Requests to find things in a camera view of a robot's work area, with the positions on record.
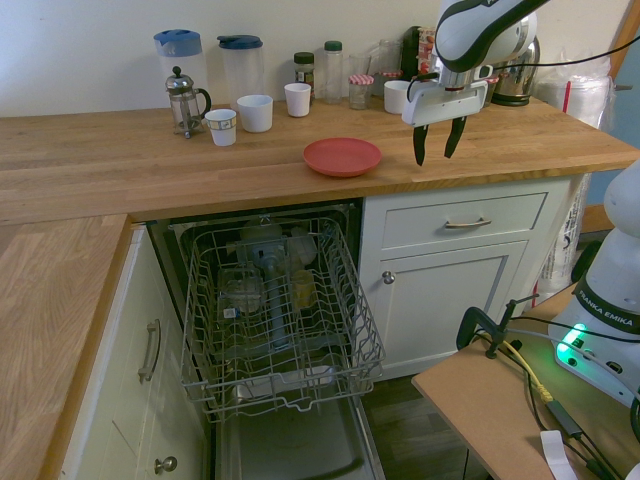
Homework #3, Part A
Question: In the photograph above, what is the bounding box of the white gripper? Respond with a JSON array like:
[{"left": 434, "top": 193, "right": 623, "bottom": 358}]
[{"left": 401, "top": 80, "right": 490, "bottom": 167}]

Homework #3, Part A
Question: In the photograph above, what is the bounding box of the red plastic plate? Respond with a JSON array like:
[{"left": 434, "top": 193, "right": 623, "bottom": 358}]
[{"left": 302, "top": 137, "right": 383, "bottom": 178}]

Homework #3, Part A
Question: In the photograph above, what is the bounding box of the grey dishwasher spray tube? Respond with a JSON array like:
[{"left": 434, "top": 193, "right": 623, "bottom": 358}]
[{"left": 249, "top": 244, "right": 297, "bottom": 352}]

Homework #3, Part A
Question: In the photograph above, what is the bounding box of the white ceramic cup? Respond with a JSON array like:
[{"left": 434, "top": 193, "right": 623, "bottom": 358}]
[{"left": 383, "top": 79, "right": 414, "bottom": 115}]

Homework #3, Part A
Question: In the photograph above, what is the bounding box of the white cabinet drawer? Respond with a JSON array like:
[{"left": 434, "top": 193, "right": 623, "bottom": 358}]
[{"left": 384, "top": 192, "right": 549, "bottom": 251}]

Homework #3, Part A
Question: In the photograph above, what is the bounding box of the black box appliance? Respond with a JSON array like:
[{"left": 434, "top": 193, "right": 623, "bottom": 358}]
[{"left": 401, "top": 25, "right": 424, "bottom": 81}]

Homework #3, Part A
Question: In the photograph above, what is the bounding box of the tall clear glass jar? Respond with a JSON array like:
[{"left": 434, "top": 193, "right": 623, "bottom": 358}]
[{"left": 378, "top": 39, "right": 404, "bottom": 74}]

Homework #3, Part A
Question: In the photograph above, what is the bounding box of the steel electric kettle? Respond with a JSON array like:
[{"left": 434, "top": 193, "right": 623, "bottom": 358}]
[{"left": 491, "top": 35, "right": 542, "bottom": 107}]

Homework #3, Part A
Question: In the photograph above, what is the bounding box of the clear bottle green lid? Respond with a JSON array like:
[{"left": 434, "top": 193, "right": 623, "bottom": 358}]
[{"left": 322, "top": 40, "right": 344, "bottom": 105}]

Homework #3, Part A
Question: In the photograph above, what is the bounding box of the slim white cup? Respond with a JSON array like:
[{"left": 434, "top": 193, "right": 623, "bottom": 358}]
[{"left": 284, "top": 82, "right": 312, "bottom": 118}]

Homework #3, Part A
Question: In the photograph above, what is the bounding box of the labelled spice jar dark lid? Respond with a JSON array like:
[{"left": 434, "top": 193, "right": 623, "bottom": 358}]
[{"left": 293, "top": 51, "right": 316, "bottom": 99}]

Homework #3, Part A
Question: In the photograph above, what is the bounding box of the plastic bag of cups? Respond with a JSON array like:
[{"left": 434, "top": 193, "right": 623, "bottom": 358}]
[{"left": 532, "top": 49, "right": 616, "bottom": 134}]

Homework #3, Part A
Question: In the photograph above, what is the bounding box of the printed plastic bag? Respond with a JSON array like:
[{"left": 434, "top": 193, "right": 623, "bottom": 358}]
[{"left": 537, "top": 172, "right": 594, "bottom": 301}]

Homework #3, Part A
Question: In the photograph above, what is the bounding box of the white cabinet door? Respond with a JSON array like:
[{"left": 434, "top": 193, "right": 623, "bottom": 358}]
[{"left": 369, "top": 239, "right": 531, "bottom": 379}]

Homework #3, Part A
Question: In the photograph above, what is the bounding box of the wide white cup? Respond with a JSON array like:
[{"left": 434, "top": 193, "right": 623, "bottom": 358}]
[{"left": 236, "top": 94, "right": 274, "bottom": 134}]

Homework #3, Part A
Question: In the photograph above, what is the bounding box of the black c-clamp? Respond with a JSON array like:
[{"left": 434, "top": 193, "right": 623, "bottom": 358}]
[{"left": 457, "top": 294, "right": 540, "bottom": 360}]

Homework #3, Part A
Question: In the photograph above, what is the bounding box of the yellow plastic cup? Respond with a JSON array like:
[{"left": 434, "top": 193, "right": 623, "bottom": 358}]
[{"left": 291, "top": 269, "right": 317, "bottom": 310}]

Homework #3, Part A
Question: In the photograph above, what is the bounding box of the clear pitcher dark blue lid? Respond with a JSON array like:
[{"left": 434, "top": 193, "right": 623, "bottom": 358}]
[{"left": 216, "top": 34, "right": 265, "bottom": 109}]

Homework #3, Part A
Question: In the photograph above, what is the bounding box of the patterned paper cup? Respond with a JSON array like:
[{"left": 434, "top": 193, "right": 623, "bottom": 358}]
[{"left": 204, "top": 108, "right": 237, "bottom": 147}]

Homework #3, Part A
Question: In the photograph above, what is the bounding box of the clear plastic container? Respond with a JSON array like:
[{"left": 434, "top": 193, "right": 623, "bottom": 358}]
[{"left": 217, "top": 267, "right": 265, "bottom": 315}]

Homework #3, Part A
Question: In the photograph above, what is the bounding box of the glass french press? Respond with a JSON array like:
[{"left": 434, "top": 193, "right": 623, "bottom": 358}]
[{"left": 165, "top": 66, "right": 213, "bottom": 140}]

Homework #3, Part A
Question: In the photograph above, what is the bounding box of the clear pitcher light blue lid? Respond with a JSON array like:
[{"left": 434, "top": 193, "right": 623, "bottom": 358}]
[{"left": 153, "top": 29, "right": 209, "bottom": 119}]

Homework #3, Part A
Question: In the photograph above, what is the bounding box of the white paper strip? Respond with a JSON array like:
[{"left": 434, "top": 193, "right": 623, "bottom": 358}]
[{"left": 539, "top": 429, "right": 581, "bottom": 480}]

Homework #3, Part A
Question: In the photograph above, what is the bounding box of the metal drawer handle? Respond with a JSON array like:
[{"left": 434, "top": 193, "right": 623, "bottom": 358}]
[{"left": 444, "top": 217, "right": 492, "bottom": 230}]

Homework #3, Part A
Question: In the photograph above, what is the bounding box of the grey wire dishwasher rack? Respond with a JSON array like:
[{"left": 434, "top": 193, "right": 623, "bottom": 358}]
[{"left": 180, "top": 212, "right": 386, "bottom": 426}]

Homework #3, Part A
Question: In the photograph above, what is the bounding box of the yellow cable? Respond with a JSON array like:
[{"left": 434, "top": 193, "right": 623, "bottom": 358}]
[{"left": 503, "top": 339, "right": 556, "bottom": 402}]

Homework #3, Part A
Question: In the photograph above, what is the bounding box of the black cable adapter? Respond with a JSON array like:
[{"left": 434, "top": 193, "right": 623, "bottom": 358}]
[{"left": 547, "top": 399, "right": 584, "bottom": 439}]

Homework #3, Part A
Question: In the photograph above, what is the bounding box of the metal cabinet bar handle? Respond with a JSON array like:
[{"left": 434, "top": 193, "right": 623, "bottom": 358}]
[{"left": 138, "top": 319, "right": 162, "bottom": 384}]

